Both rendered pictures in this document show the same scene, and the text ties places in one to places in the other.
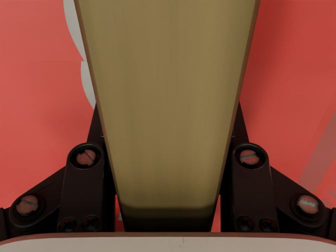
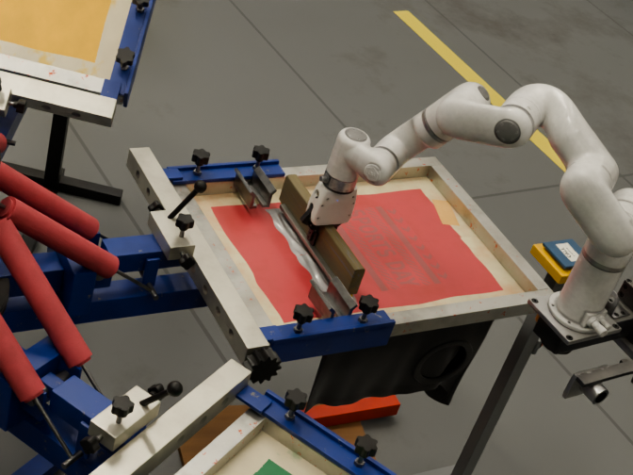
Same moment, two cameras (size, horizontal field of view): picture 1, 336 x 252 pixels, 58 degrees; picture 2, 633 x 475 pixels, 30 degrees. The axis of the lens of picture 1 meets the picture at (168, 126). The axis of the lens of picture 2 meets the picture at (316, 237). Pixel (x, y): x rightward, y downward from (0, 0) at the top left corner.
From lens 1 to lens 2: 2.74 m
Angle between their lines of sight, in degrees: 93
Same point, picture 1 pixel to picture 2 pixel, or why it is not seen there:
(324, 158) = (372, 271)
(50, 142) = (295, 277)
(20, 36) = (283, 253)
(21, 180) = (290, 292)
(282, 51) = not seen: hidden behind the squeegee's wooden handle
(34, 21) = (284, 251)
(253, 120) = not seen: hidden behind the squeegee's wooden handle
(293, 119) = not seen: hidden behind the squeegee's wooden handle
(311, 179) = (377, 279)
